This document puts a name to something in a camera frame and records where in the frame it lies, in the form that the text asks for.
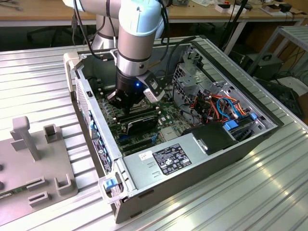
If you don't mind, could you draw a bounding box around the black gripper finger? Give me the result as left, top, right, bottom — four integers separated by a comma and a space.
105, 89, 128, 114
125, 92, 144, 114

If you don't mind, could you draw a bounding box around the black installed RAM stick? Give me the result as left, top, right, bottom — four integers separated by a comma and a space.
115, 105, 159, 120
117, 108, 162, 124

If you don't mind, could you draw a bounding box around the black graphics card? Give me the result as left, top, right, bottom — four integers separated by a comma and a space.
125, 115, 160, 136

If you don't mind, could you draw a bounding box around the green motherboard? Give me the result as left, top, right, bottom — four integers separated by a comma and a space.
92, 79, 195, 157

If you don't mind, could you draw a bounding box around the silver chipset heatsink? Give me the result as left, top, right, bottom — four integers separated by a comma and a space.
160, 127, 178, 142

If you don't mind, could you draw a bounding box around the silver metal drive cage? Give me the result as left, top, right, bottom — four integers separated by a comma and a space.
172, 44, 233, 114

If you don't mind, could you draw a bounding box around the silver power supply unit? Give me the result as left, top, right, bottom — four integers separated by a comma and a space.
122, 133, 210, 192

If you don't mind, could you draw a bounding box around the black plastic shroud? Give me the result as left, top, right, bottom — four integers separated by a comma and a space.
180, 122, 239, 156

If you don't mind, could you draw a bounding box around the blue case latch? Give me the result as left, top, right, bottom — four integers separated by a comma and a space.
103, 179, 114, 192

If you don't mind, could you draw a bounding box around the wooden desk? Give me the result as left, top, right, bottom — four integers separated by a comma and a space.
0, 0, 308, 27

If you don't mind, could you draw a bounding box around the blue disk carrier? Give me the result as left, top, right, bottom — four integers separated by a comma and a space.
222, 115, 262, 143

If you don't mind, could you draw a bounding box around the open grey PC case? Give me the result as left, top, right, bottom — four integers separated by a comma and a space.
63, 41, 285, 224

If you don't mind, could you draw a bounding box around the grey parts rack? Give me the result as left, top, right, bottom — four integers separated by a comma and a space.
0, 116, 79, 214

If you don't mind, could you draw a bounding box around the white box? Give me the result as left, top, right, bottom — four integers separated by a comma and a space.
215, 3, 247, 14

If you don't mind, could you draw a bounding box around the green RAM stick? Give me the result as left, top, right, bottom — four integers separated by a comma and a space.
0, 187, 27, 200

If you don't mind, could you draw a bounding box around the black PC side panel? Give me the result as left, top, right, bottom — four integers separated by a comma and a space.
255, 78, 306, 118

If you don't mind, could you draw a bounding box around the brown cardboard piece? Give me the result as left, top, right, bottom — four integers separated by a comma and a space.
261, 3, 304, 17

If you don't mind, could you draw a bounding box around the grey metal shelf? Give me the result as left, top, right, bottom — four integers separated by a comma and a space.
247, 25, 308, 75

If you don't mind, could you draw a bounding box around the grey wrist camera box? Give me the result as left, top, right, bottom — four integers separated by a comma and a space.
143, 71, 166, 103

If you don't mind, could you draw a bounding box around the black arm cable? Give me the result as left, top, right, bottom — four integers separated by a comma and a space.
166, 36, 197, 81

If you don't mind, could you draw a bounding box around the orange power wire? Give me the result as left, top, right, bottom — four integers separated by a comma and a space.
190, 94, 226, 121

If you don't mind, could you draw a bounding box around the blue data wire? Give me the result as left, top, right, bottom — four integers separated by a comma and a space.
216, 95, 250, 120

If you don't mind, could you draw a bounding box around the black box with handle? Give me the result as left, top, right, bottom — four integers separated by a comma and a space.
242, 53, 285, 81

